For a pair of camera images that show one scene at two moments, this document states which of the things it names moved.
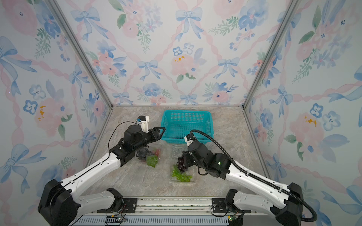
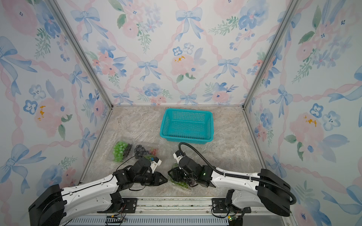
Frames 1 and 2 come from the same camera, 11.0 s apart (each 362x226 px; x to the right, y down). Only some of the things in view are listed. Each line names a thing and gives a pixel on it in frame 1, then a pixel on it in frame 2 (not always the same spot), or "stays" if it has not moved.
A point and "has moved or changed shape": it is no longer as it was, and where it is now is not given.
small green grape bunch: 180,176 has moved or changed shape
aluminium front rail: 176,211 stays
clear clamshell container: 150,156 stays
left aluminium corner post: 65,25 stays
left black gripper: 156,131 -> 157,181
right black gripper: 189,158 -> 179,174
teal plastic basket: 178,124 stays
